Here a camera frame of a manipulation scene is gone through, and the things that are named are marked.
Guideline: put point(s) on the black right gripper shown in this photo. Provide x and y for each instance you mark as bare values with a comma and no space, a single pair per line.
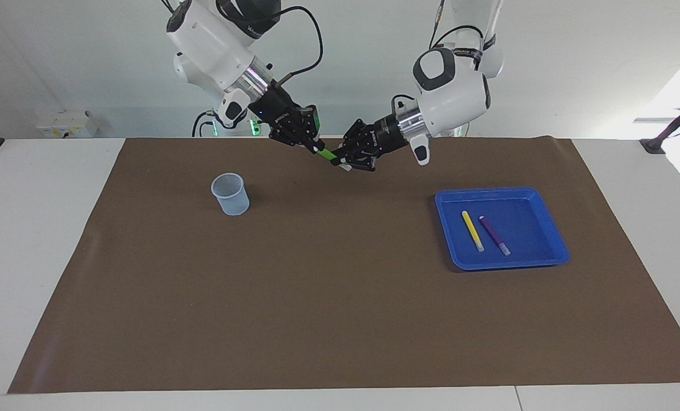
283,117

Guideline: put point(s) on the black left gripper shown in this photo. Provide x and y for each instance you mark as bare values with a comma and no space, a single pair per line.
385,137

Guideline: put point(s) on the green marker pen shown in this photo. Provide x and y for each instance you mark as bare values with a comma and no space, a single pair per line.
328,154

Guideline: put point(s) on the yellow marker pen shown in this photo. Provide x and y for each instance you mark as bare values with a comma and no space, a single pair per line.
472,230

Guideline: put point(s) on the purple marker pen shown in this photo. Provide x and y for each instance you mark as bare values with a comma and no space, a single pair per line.
494,235

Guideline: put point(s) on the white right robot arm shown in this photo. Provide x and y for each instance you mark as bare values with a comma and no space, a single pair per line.
214,45

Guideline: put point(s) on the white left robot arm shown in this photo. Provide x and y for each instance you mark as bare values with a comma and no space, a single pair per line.
454,97

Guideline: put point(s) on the clear plastic cup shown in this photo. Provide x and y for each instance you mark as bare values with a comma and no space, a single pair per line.
233,202

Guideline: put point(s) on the brown table mat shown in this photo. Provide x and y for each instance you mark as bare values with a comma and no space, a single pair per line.
328,297

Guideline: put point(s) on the blue plastic tray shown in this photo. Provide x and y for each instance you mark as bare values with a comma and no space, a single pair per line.
537,251

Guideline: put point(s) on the white power box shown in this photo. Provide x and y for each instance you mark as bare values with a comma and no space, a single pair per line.
66,124

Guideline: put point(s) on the black camera stand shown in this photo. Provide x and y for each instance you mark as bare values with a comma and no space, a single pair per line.
668,130

